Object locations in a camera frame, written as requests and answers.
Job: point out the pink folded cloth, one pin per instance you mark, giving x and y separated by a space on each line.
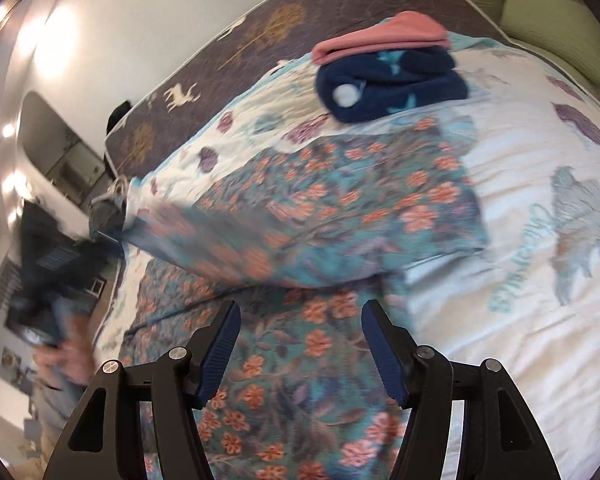
380 37

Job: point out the white shell-print quilt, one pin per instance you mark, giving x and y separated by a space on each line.
520 160

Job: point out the wall mirror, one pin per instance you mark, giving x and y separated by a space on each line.
55 145

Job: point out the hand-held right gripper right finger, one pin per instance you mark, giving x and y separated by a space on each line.
382 345

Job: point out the black object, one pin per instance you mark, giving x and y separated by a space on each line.
118 116

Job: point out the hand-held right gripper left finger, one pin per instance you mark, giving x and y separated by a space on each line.
222 345

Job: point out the navy star-print fleece garment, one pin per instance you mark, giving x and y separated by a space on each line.
395 87

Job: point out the brown deer-print blanket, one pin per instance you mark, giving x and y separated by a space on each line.
260 15

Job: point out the teal floral garment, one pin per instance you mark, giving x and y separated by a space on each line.
330 200

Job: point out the person's left hand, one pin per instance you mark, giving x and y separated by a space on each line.
67 357

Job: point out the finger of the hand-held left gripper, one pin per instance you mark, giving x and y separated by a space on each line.
107 210

